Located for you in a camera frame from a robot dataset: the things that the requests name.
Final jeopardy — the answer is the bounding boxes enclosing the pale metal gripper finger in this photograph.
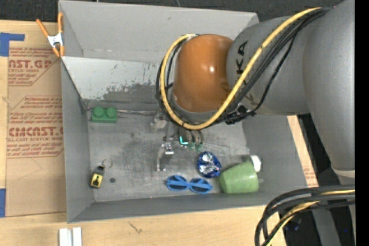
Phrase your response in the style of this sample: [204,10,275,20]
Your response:
[156,143,175,172]
[150,112,168,133]

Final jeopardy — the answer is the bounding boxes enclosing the blue sunglasses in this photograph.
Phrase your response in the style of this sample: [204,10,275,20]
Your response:
[165,175,213,195]

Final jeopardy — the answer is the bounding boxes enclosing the grey metal bin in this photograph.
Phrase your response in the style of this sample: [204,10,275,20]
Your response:
[57,0,319,224]

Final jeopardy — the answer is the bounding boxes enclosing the blue and silver foil packet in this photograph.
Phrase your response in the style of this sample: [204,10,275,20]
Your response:
[197,151,223,179]

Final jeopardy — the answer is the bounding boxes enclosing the green toy brick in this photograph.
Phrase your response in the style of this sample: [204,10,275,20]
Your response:
[91,106,118,124]

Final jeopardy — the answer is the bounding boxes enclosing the yellow and black key fob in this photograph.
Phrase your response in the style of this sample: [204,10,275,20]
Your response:
[89,158,113,189]

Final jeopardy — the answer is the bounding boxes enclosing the green cup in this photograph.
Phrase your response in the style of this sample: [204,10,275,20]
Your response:
[219,161,259,194]

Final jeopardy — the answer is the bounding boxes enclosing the brown cardboard board red print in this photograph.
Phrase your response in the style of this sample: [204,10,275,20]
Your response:
[0,19,319,218]

